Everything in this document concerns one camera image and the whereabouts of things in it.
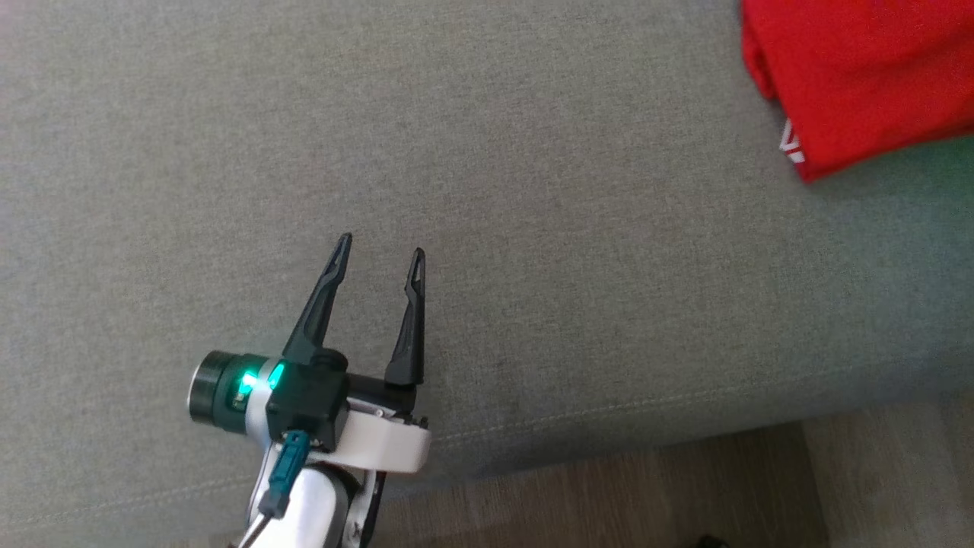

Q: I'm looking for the red white Bulls 23 jersey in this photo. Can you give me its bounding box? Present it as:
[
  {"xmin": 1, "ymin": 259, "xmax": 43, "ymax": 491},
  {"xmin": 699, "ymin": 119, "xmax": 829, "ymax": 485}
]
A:
[{"xmin": 740, "ymin": 0, "xmax": 974, "ymax": 183}]

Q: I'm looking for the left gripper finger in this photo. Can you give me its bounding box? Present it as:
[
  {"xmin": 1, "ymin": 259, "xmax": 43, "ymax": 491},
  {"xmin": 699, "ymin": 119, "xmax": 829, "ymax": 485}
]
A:
[
  {"xmin": 384, "ymin": 247, "xmax": 427, "ymax": 387},
  {"xmin": 282, "ymin": 233, "xmax": 353, "ymax": 368}
]

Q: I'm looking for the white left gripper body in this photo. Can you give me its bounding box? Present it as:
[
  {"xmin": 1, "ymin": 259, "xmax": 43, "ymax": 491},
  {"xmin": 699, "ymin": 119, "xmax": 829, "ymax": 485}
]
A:
[{"xmin": 189, "ymin": 350, "xmax": 431, "ymax": 474}]

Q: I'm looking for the large grey sofa seat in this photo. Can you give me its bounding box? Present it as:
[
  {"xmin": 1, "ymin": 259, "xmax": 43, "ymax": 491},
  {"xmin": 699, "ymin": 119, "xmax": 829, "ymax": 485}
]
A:
[{"xmin": 0, "ymin": 0, "xmax": 974, "ymax": 548}]

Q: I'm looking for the teal plug camera cable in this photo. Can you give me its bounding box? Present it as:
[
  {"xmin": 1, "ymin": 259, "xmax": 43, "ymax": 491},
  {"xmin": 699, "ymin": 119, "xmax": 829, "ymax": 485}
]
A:
[{"xmin": 237, "ymin": 430, "xmax": 310, "ymax": 548}]

